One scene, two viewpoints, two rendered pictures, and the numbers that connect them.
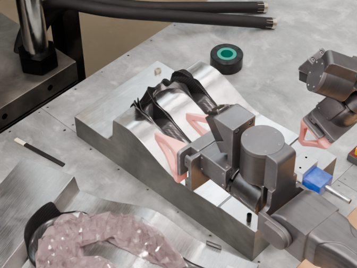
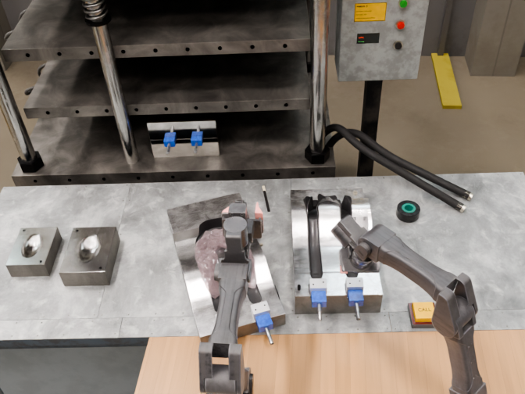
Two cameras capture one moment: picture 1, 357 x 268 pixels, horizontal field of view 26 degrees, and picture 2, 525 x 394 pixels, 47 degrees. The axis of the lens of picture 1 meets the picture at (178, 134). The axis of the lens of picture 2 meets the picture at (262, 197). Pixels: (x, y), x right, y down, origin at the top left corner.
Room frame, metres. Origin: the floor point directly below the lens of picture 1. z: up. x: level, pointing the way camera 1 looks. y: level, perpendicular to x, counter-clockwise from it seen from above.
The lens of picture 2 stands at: (0.11, -0.92, 2.33)
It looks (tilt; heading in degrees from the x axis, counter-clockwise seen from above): 43 degrees down; 50
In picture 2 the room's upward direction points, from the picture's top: 3 degrees counter-clockwise
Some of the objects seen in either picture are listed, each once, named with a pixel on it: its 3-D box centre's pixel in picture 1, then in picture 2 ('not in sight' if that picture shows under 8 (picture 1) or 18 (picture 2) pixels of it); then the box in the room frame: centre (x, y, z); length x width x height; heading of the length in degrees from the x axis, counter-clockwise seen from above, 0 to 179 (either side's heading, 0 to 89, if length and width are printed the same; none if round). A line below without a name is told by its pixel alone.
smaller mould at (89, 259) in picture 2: not in sight; (91, 256); (0.54, 0.49, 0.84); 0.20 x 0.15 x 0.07; 47
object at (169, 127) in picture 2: not in sight; (189, 103); (1.29, 0.91, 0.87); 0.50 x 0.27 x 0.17; 47
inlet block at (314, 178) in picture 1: (321, 184); (355, 300); (0.99, -0.28, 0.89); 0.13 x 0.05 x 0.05; 47
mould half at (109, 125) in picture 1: (200, 137); (331, 238); (1.14, -0.05, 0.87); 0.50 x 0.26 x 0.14; 47
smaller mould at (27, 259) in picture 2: not in sight; (34, 251); (0.41, 0.65, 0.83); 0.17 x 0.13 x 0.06; 47
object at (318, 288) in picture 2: not in sight; (319, 302); (0.91, -0.20, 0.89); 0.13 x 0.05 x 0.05; 47
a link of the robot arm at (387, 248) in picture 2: not in sight; (413, 277); (0.96, -0.46, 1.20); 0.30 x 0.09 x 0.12; 89
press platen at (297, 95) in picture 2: not in sight; (176, 59); (1.34, 1.04, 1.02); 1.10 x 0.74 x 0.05; 137
